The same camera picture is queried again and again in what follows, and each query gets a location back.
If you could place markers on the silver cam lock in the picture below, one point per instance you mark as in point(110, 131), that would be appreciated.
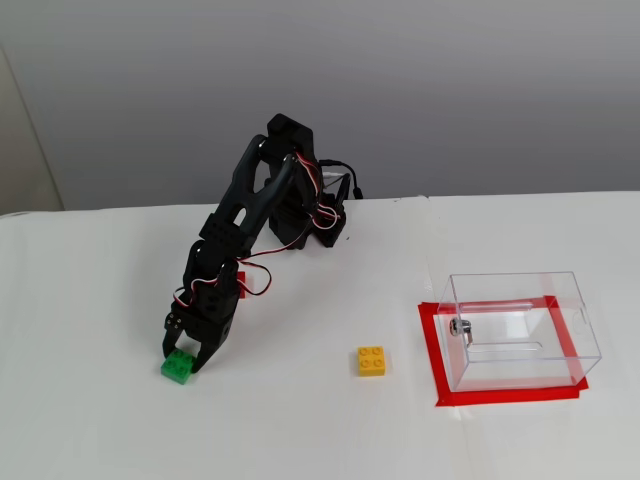
point(457, 327)

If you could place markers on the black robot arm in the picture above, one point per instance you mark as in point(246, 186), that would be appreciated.
point(250, 200)

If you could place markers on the red tape frame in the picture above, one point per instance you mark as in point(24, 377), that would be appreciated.
point(500, 397)

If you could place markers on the yellow lego brick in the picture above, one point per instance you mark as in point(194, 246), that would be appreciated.
point(371, 361)

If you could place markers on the red lego brick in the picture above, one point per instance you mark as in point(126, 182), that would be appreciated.
point(242, 292)

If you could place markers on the green lego brick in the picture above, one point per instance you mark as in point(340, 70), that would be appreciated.
point(176, 371)

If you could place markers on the transparent plastic box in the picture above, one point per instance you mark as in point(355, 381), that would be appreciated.
point(525, 362)

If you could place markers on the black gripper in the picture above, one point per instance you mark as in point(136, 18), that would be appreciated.
point(204, 329)

